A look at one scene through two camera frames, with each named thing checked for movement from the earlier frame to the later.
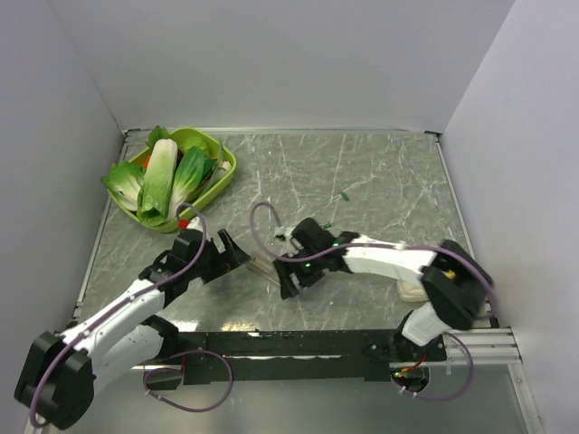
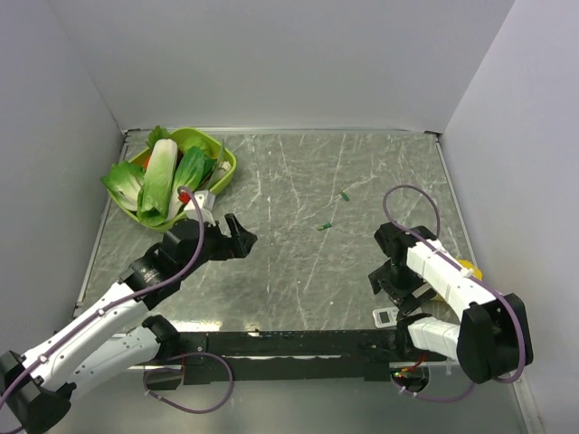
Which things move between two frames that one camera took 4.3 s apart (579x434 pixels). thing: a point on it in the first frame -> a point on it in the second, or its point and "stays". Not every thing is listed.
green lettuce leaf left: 124,183 stays
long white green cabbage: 155,195 stays
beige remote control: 265,267 -> 385,317
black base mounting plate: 222,355 stays
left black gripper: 226,260 -> 229,247
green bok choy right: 191,166 stays
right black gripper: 289,286 -> 403,298
